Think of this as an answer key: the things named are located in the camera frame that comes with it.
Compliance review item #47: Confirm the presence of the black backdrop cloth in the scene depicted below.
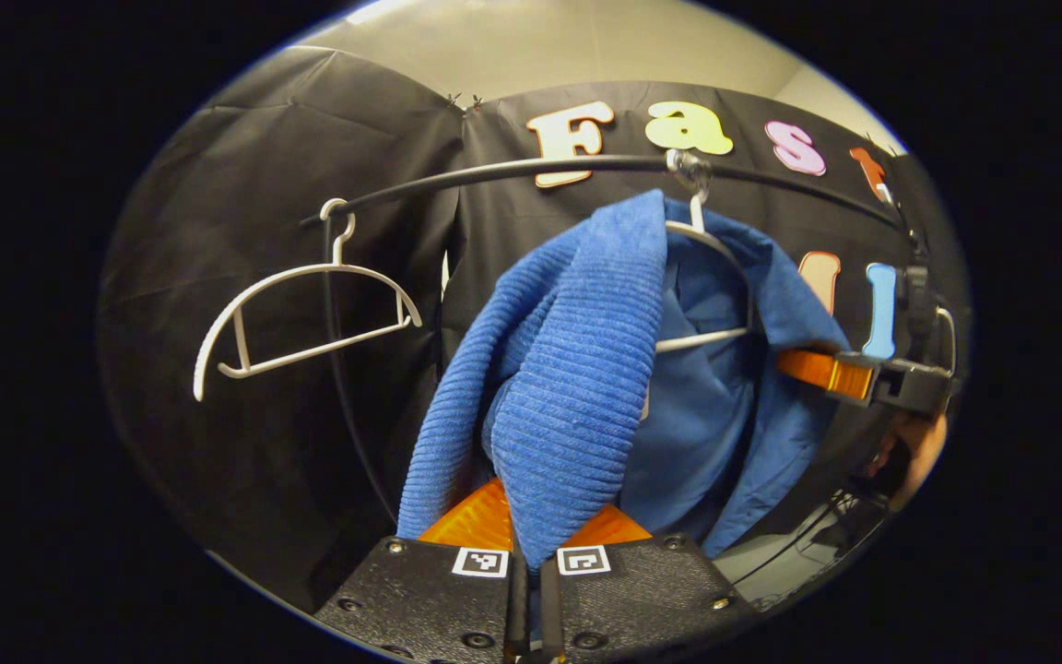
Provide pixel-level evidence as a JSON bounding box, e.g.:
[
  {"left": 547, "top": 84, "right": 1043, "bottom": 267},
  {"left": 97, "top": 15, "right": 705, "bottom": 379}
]
[{"left": 98, "top": 46, "right": 970, "bottom": 610}]

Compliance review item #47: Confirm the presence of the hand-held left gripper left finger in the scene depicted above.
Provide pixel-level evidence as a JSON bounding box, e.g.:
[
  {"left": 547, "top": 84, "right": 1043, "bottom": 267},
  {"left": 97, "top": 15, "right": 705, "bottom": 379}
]
[{"left": 313, "top": 476, "right": 530, "bottom": 664}]

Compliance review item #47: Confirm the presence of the black clothes rail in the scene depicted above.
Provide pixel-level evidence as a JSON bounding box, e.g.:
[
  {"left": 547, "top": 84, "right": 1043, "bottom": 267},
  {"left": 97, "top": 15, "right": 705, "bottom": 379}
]
[{"left": 299, "top": 152, "right": 933, "bottom": 527}]

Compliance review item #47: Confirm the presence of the white plastic clothes hanger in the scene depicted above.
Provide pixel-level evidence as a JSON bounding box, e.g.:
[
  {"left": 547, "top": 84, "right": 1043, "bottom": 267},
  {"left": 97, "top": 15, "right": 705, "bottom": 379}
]
[
  {"left": 193, "top": 197, "right": 424, "bottom": 403},
  {"left": 653, "top": 148, "right": 761, "bottom": 355}
]

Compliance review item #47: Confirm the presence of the black tripod stand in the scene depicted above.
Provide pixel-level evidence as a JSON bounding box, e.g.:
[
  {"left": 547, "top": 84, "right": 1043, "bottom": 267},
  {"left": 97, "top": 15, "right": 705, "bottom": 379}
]
[{"left": 808, "top": 489, "right": 891, "bottom": 554}]

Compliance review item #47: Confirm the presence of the blue ribbed knit jacket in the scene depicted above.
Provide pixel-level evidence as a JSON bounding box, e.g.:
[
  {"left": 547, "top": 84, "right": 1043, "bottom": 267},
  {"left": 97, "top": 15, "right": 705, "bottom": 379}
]
[{"left": 396, "top": 189, "right": 855, "bottom": 568}]

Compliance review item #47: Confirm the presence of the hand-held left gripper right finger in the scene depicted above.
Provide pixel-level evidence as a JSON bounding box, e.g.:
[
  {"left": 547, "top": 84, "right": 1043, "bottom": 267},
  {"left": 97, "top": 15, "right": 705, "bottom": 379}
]
[{"left": 538, "top": 503, "right": 759, "bottom": 664}]

